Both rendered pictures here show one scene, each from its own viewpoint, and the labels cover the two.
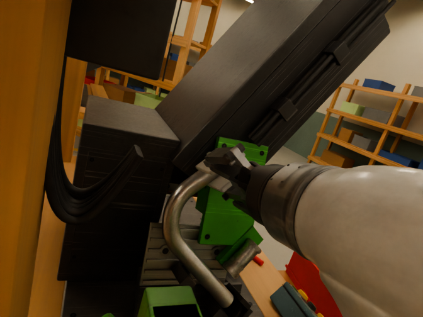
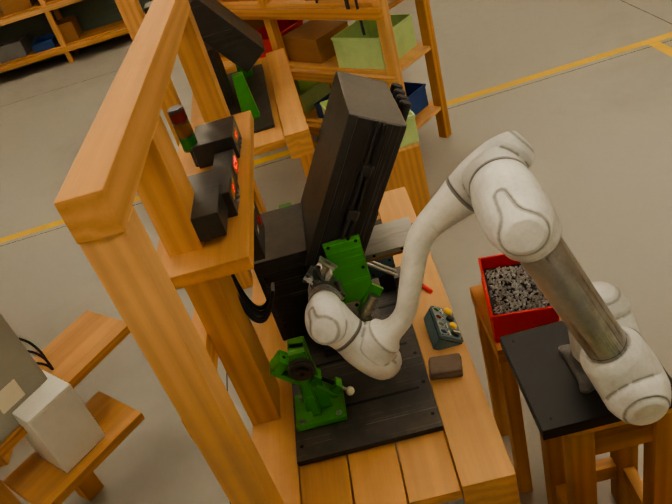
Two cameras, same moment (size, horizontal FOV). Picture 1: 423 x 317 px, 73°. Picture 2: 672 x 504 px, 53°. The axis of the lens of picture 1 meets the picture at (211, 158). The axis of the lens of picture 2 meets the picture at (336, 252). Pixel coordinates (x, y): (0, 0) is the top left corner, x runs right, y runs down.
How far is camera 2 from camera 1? 162 cm
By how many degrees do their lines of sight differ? 32
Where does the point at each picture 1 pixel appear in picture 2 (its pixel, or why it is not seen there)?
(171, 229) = not seen: hidden behind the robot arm
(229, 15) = not seen: outside the picture
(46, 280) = (279, 342)
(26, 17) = (222, 297)
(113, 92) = (302, 47)
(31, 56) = (226, 303)
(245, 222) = (364, 283)
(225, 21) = not seen: outside the picture
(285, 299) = (429, 318)
